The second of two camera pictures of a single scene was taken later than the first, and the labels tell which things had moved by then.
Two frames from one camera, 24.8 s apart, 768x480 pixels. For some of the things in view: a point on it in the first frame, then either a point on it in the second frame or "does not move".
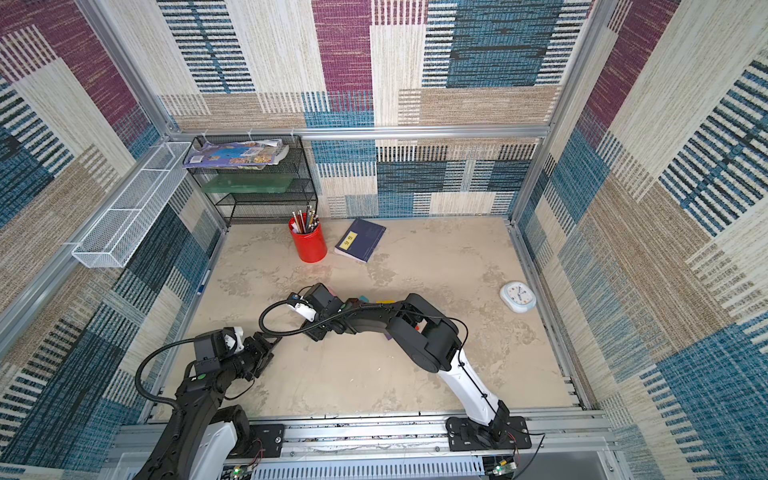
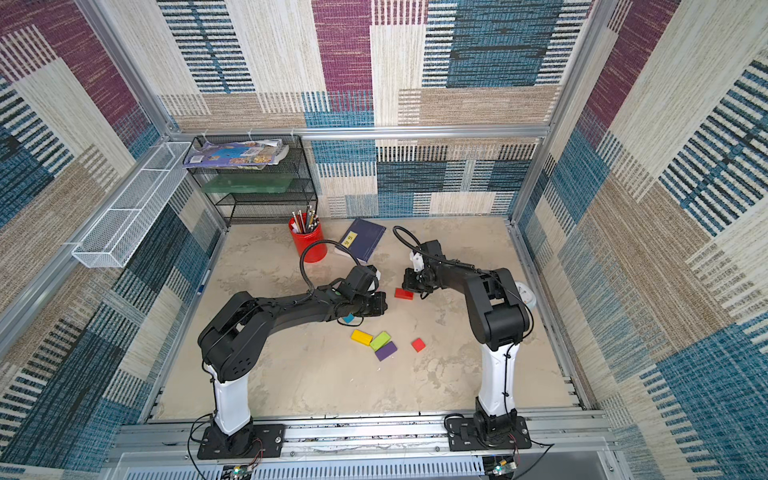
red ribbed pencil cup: [311, 245] does not move
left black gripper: [260, 355] → [383, 304]
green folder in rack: [247, 183] does not move
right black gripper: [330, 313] → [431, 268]
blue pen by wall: [201, 287] does not move
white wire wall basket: [121, 229] does not move
